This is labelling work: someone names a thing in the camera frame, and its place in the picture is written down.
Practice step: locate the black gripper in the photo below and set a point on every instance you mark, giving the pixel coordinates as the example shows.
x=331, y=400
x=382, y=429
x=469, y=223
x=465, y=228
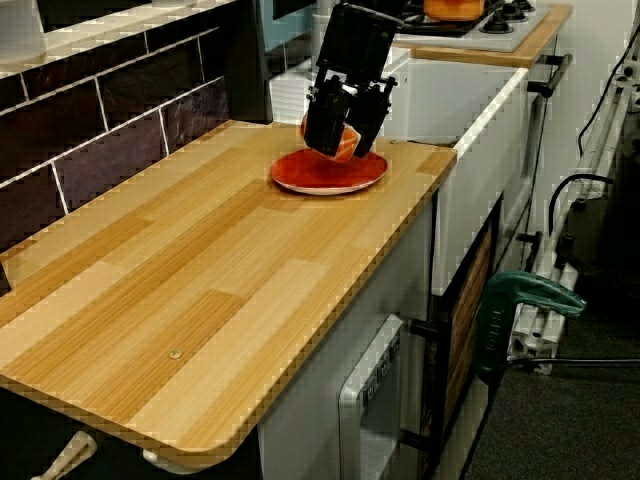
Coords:
x=357, y=45

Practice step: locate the small white block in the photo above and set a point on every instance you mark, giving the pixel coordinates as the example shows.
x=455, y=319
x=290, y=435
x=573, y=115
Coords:
x=346, y=147

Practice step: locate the red round plate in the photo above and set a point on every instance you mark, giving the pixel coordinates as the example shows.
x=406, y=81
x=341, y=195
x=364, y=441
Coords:
x=310, y=175

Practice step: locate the white toy sink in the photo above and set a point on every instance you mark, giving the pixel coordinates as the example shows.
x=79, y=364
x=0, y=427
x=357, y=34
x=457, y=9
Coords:
x=475, y=100

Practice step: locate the orange pot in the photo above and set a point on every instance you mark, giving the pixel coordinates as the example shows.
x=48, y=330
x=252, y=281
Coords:
x=452, y=9

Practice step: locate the grey toy stove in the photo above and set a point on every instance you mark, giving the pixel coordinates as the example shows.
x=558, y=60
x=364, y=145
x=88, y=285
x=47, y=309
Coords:
x=500, y=40

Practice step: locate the wooden slat door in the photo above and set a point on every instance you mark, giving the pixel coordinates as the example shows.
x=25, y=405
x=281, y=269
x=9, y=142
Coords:
x=467, y=300

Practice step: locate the beige shelf ledge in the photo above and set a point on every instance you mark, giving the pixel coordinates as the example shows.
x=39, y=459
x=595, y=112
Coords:
x=125, y=30

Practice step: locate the green clamp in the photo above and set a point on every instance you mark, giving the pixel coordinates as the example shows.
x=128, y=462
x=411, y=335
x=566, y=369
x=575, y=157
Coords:
x=525, y=290

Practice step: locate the dark tile backsplash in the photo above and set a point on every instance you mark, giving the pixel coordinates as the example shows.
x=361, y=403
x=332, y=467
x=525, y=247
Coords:
x=100, y=125

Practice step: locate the white toy kitchen cabinet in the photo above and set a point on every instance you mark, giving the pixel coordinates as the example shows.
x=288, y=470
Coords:
x=310, y=390

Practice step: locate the white toy dishwasher door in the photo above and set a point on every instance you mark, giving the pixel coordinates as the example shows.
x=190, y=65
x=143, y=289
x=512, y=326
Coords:
x=360, y=400

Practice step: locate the aluminium frame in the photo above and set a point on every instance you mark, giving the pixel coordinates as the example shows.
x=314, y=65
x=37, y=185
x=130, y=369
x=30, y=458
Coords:
x=537, y=345

